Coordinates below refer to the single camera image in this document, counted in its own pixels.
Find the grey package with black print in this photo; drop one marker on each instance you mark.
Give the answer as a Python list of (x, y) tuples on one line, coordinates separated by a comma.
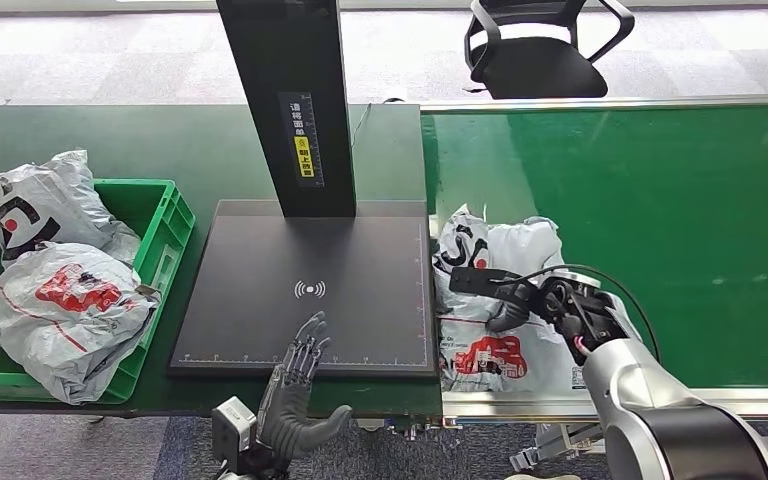
[(59, 192)]

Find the green conveyor belt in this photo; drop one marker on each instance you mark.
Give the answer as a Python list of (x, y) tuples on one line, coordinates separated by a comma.
[(722, 166)]

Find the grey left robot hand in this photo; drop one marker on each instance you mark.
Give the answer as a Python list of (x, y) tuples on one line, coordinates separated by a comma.
[(284, 414)]

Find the grey courier bag package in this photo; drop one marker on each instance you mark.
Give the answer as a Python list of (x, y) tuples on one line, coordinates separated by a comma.
[(483, 358)]

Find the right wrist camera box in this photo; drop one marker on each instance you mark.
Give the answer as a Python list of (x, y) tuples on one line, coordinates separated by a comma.
[(477, 281)]

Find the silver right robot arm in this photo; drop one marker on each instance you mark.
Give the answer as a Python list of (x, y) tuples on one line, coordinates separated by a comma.
[(649, 404)]

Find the yellow warning sticker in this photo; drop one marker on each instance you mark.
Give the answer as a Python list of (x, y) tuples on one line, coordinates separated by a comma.
[(304, 158)]

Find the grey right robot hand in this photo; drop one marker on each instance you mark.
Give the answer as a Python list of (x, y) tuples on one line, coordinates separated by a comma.
[(510, 318)]

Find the black office chair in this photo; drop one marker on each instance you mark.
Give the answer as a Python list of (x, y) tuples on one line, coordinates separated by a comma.
[(543, 66)]

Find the black inbound scanner machine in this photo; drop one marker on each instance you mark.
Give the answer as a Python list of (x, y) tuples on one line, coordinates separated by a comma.
[(304, 265)]

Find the green plastic crate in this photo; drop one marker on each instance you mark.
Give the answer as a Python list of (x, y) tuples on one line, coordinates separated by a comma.
[(165, 218)]

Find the grey package with red print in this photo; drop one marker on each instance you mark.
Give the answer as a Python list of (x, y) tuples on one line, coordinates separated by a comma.
[(66, 331)]

